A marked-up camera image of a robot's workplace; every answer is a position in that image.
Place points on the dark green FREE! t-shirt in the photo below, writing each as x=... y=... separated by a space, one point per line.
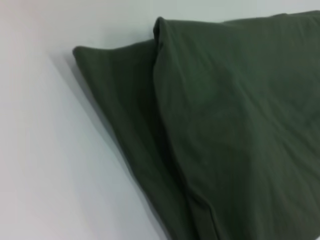
x=225 y=125

